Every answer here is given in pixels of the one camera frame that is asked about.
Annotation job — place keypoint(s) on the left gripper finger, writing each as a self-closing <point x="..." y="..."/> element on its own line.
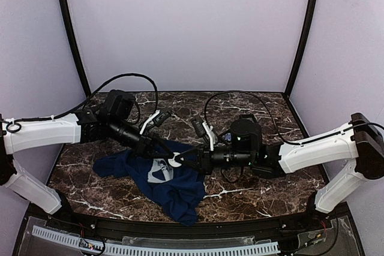
<point x="157" y="155"/>
<point x="161" y="147"/>

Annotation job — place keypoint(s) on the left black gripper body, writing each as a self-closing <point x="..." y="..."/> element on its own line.
<point x="144" y="145"/>

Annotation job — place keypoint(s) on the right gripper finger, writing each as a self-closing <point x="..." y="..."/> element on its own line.
<point x="193" y="164"/>
<point x="191" y="154"/>

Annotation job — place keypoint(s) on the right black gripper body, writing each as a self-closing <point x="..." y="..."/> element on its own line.
<point x="201" y="159"/>

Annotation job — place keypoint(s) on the navy blue t-shirt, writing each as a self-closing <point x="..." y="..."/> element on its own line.
<point x="178" y="190"/>

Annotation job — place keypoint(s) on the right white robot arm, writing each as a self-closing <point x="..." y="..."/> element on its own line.
<point x="358" y="141"/>

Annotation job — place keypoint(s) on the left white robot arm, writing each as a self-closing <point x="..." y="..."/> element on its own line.
<point x="80" y="126"/>

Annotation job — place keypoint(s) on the black square tray far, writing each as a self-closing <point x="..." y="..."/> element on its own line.
<point x="250" y="117"/>

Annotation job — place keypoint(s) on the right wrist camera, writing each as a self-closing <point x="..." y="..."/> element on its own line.
<point x="203" y="130"/>

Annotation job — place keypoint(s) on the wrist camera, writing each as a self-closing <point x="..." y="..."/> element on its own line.
<point x="155" y="120"/>
<point x="203" y="130"/>

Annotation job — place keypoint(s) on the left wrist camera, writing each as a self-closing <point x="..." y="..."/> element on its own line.
<point x="155" y="120"/>

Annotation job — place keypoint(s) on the black front rail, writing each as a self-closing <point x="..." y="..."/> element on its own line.
<point x="115" y="229"/>

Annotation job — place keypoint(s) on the white slotted cable duct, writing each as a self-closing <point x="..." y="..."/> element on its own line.
<point x="152" y="246"/>

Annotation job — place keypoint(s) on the left black frame post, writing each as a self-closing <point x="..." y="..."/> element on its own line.
<point x="69" y="29"/>

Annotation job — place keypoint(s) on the black frame post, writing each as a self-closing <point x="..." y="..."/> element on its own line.
<point x="69" y="29"/>
<point x="305" y="31"/>

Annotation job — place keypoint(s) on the right black frame post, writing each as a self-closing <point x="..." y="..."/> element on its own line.
<point x="305" y="31"/>

